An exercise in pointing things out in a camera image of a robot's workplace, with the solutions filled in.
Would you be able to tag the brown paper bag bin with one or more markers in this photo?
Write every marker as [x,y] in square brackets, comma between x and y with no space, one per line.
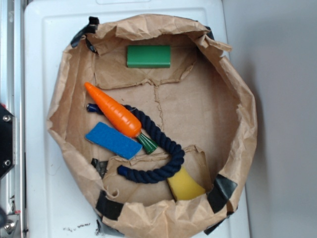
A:
[169,68]

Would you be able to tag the blue sponge pad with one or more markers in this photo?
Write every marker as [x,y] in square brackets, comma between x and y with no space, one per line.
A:
[113,140]

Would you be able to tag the orange toy carrot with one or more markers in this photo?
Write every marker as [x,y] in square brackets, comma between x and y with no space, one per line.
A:
[120,117]

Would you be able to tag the green wooden block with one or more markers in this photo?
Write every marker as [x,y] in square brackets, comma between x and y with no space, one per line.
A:
[147,56]

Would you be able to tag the white plastic tray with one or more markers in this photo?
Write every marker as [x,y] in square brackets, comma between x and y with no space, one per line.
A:
[56,206]

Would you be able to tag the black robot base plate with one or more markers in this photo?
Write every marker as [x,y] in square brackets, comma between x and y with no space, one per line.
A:
[7,141]

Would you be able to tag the silver metal rail frame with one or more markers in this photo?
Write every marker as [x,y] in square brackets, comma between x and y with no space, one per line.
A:
[13,221]

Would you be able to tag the yellow sponge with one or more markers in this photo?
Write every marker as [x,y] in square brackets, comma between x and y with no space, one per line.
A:
[183,186]

